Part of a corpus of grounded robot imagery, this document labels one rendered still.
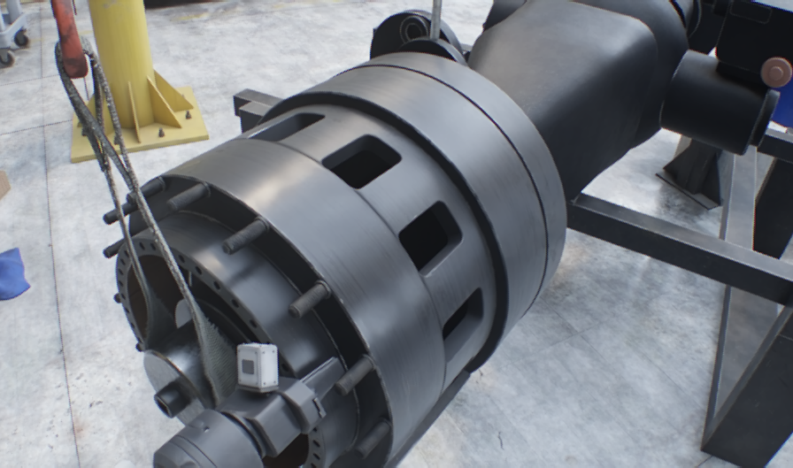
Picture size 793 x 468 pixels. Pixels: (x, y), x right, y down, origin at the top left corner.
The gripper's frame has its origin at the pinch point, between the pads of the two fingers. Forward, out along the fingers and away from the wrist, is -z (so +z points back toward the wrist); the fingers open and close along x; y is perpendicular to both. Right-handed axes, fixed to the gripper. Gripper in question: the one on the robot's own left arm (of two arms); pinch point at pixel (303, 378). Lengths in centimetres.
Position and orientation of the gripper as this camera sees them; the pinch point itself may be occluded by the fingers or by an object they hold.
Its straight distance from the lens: 68.3
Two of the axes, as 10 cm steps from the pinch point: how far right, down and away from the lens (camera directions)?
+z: -5.7, 4.7, -6.8
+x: 7.3, -0.8, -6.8
